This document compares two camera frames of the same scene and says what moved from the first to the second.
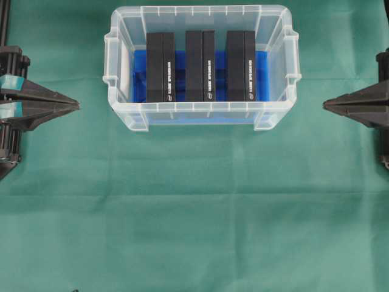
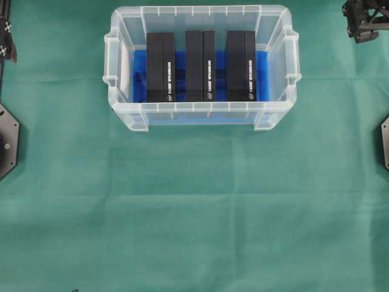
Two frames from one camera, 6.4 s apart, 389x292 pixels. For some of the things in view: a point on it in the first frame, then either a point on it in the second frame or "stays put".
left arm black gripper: (12, 62) to (8, 50)
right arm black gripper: (369, 106) to (365, 18)
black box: (199, 66) stays put
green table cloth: (95, 205) stays put
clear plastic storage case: (208, 64) stays put
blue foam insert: (220, 112) stays put
